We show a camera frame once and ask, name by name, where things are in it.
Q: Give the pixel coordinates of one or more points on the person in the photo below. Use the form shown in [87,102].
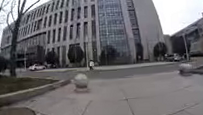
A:
[91,64]

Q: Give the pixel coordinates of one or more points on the pole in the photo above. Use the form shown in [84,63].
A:
[86,54]
[185,47]

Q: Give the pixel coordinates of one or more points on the dark round tree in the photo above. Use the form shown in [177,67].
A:
[75,55]
[51,57]
[160,50]

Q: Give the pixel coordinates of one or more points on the grey asphalt road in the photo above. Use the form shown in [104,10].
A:
[123,72]

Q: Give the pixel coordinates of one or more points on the pale pavement strip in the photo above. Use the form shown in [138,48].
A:
[130,66]

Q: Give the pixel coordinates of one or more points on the grey stone ball bollard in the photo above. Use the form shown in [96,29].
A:
[80,80]
[185,67]

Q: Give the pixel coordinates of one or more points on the grey stone slab pavement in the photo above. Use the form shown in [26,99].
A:
[125,99]

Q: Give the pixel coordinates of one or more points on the large grey glass-fronted building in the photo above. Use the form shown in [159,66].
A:
[71,21]

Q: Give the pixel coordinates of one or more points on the white car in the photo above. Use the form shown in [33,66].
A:
[36,67]

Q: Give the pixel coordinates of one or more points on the vehicle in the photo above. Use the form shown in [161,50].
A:
[173,57]

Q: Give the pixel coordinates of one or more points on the grey stone kerb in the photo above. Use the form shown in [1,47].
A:
[24,92]

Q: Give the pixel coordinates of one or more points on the brown planting bed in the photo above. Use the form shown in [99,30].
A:
[14,84]

